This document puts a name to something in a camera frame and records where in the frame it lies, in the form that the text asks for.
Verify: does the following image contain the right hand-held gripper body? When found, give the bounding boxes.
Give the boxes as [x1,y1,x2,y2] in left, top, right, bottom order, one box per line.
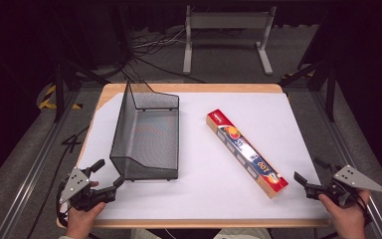
[303,164,382,209]

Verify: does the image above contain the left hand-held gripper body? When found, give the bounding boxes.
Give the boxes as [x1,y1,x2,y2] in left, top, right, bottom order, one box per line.
[59,166,117,213]

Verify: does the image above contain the person's left hand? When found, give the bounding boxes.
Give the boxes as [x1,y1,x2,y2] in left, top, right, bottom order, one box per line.
[65,201,107,239]

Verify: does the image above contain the person's right hand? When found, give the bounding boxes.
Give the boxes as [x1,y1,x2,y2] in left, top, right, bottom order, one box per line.
[317,188,371,239]

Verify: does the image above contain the long red foil box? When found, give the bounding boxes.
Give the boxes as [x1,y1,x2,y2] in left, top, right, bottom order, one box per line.
[206,109,289,200]

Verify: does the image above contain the black metal stand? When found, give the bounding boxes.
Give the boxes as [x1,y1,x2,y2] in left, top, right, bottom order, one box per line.
[279,59,338,123]
[53,54,111,123]

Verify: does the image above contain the yellow black hazard tape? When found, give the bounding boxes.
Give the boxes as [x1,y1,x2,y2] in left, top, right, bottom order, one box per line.
[38,84,83,111]

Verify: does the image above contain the white table mat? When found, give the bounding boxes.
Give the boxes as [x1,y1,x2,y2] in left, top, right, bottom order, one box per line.
[77,92,331,221]

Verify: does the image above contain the grey metal stand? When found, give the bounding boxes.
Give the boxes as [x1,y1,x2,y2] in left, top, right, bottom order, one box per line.
[182,4,278,76]

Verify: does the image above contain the aluminium floor rail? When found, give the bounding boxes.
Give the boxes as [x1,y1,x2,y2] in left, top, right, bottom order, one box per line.
[0,89,82,239]
[311,89,382,239]

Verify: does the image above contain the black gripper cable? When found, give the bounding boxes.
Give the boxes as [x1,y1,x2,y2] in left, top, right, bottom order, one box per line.
[25,124,92,239]

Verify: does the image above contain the black wire mesh basket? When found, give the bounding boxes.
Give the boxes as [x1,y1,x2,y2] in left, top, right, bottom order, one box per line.
[108,80,180,182]

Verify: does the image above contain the bundle of floor cables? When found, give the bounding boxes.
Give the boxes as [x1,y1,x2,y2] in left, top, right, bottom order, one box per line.
[118,27,207,85]

